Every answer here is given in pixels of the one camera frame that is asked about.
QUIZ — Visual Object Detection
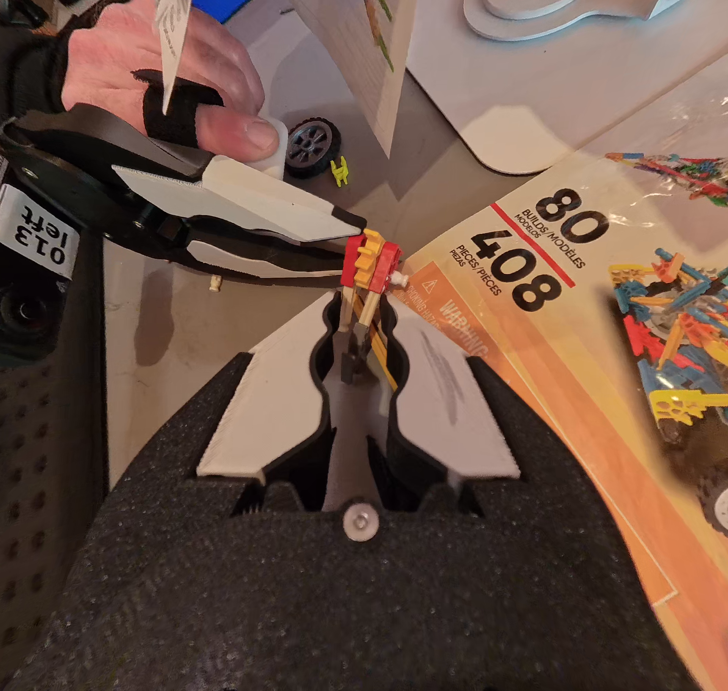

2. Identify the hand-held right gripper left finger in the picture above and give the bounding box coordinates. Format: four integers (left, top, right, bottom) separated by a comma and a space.
196, 290, 342, 483

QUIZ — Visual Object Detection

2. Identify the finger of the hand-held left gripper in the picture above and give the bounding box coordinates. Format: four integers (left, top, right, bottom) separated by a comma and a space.
112, 155, 367, 244
182, 222, 349, 280

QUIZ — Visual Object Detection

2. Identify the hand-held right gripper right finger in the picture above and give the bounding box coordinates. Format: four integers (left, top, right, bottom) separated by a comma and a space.
380, 293, 521, 483

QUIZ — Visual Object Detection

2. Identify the red connector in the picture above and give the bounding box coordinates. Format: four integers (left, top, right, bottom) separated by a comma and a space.
340, 235, 367, 289

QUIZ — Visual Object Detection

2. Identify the long yellow rod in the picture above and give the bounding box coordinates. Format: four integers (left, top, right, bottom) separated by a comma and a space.
353, 293, 400, 392

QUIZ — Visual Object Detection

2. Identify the connector assembly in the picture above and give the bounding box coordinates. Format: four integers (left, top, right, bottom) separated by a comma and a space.
341, 227, 411, 386

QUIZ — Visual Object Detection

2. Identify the building instruction sheet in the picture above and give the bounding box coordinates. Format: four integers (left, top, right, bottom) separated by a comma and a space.
152, 0, 422, 158

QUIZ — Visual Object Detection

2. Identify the person's left hand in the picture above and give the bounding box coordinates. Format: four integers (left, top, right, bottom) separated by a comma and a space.
60, 0, 281, 163

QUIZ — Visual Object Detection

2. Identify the small black wheel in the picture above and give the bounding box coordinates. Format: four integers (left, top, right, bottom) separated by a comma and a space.
284, 118, 343, 180

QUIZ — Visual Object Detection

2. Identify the colourful toy packaging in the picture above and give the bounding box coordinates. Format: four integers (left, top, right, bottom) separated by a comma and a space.
398, 57, 728, 691

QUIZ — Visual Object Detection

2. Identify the black perforated board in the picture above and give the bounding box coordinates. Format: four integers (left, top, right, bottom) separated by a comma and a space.
0, 236, 109, 663

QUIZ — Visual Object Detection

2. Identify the white book stand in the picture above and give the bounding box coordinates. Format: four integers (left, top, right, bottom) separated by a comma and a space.
406, 0, 728, 175

